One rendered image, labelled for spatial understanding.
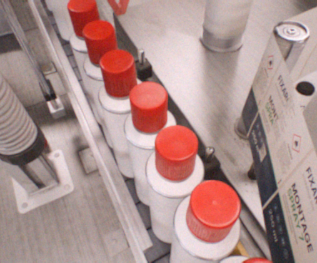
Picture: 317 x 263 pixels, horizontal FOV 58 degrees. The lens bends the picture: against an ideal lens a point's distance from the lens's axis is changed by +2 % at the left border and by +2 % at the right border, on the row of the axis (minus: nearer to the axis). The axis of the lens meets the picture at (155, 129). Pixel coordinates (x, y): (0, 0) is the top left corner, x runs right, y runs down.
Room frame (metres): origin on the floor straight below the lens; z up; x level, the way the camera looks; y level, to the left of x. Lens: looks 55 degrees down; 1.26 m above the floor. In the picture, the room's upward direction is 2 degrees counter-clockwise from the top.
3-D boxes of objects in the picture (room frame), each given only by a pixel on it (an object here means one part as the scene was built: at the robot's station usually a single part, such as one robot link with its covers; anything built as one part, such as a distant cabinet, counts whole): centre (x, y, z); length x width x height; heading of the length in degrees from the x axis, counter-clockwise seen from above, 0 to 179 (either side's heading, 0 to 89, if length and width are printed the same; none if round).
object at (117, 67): (0.20, 0.03, 0.98); 0.05 x 0.05 x 0.20
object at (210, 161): (0.18, -0.05, 0.89); 0.06 x 0.03 x 0.12; 114
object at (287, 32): (0.26, -0.15, 0.97); 0.05 x 0.05 x 0.19
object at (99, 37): (0.25, 0.05, 0.98); 0.05 x 0.05 x 0.20
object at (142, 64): (0.38, 0.02, 0.89); 0.03 x 0.03 x 0.12; 24
